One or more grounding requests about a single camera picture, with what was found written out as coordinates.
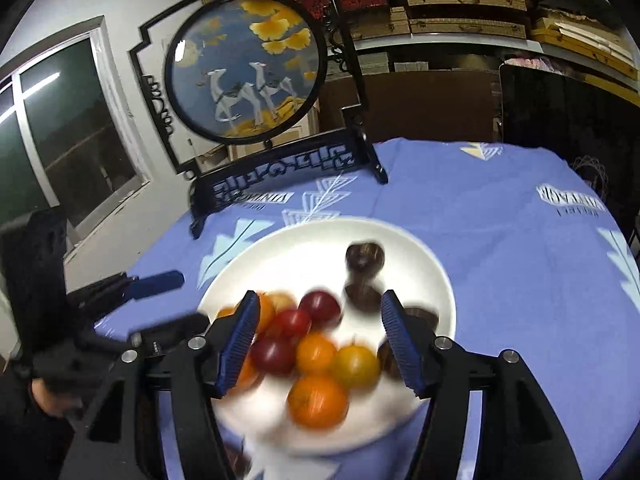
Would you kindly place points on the dark brown water chestnut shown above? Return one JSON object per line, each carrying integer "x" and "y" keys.
{"x": 421, "y": 317}
{"x": 365, "y": 257}
{"x": 362, "y": 293}
{"x": 387, "y": 360}

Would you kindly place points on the sliding glass window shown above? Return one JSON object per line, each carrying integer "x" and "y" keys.
{"x": 75, "y": 125}

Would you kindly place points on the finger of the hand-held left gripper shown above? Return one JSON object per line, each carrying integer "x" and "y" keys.
{"x": 170, "y": 330}
{"x": 155, "y": 282}

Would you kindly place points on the tan round fruit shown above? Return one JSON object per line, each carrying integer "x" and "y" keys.
{"x": 282, "y": 301}

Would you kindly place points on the white oval plate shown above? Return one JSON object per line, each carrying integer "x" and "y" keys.
{"x": 300, "y": 255}

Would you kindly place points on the stack of tan woven boxes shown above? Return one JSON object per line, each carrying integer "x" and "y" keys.
{"x": 465, "y": 0}

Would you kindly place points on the small red plum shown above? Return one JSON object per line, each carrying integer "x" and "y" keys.
{"x": 295, "y": 323}

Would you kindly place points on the black flat panel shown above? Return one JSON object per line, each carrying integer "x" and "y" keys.
{"x": 565, "y": 105}

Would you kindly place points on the white metal shelf rack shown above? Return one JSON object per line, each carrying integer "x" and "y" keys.
{"x": 450, "y": 46}

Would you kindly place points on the person's left hand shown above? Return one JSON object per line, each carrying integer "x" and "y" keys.
{"x": 50, "y": 397}

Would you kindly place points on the blue printed tablecloth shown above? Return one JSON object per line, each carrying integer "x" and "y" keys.
{"x": 500, "y": 260}

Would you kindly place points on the brown board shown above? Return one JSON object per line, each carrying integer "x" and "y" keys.
{"x": 415, "y": 105}

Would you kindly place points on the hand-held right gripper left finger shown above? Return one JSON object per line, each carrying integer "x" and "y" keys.
{"x": 240, "y": 345}

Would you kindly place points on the round embroidered screen black stand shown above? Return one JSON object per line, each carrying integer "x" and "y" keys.
{"x": 245, "y": 65}

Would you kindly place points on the pink cloth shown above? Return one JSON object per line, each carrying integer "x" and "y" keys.
{"x": 540, "y": 61}

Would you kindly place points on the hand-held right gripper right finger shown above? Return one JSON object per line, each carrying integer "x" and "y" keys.
{"x": 402, "y": 345}

